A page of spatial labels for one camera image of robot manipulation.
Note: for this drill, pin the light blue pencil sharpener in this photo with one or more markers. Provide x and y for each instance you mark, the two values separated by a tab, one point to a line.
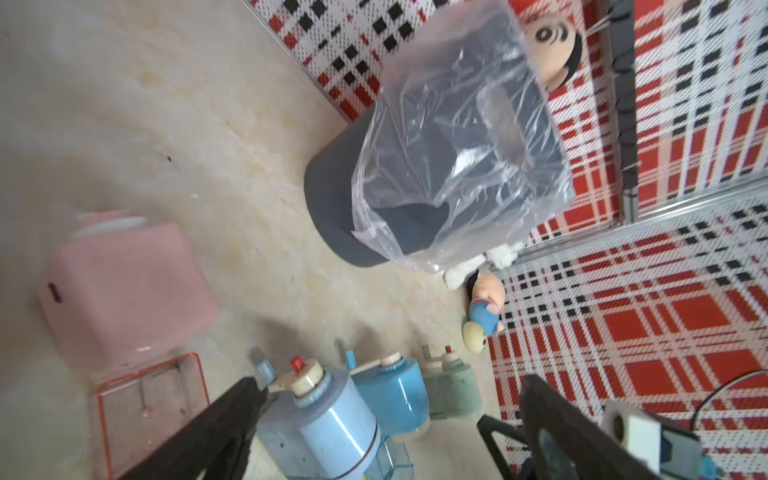
315	424

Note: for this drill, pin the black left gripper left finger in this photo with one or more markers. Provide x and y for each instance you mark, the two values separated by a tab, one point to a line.
216	444

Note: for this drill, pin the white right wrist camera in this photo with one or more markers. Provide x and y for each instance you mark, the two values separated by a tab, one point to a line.
666	448

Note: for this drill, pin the pink pig plush blue shirt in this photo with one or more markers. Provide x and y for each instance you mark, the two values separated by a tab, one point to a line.
487	300

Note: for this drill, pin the clear plastic bin liner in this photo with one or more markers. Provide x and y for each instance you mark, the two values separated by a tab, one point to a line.
462	138

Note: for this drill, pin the bright blue pencil sharpener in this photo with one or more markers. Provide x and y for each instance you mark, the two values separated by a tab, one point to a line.
394	389

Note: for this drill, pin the hanging boy doll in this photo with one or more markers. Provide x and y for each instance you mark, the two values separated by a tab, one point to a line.
554	48

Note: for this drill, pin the grey white husky plush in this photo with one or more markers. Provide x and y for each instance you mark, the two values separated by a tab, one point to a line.
500	257

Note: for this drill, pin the pink pencil sharpener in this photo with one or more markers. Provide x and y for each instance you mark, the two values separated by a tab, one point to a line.
123	290

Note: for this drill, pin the dark grey trash bin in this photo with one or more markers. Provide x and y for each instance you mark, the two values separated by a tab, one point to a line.
384	174

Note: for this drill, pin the black hook rail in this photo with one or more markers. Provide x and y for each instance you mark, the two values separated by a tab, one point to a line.
621	36

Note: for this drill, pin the blue sharpener shavings tray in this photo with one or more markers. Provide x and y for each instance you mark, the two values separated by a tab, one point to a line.
392	462

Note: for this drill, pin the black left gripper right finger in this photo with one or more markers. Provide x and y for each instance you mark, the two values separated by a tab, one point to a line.
565	444

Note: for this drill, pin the green pencil sharpener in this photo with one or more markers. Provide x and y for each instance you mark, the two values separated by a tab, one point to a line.
451	386

